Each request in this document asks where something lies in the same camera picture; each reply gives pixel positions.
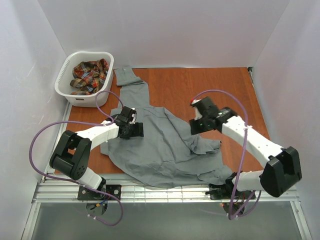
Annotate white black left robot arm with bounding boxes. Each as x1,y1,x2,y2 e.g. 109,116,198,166
49,106,144,190

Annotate white plastic laundry basket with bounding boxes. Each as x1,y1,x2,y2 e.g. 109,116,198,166
54,51,114,108

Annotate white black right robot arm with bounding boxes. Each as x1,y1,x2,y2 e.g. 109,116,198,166
189,97,302,198

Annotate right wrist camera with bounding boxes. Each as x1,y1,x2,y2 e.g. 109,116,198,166
190,99,203,121

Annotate grey long sleeve shirt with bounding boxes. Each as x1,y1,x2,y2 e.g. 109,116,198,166
100,66,232,189

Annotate aluminium rail frame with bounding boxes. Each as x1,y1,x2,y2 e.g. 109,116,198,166
21,173,312,240

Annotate plaid long sleeve shirt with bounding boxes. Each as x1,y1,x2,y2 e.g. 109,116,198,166
70,58,109,95

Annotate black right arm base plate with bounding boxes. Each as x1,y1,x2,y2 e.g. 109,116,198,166
205,184,253,202

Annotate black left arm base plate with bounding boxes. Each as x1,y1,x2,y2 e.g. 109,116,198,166
77,184,122,201

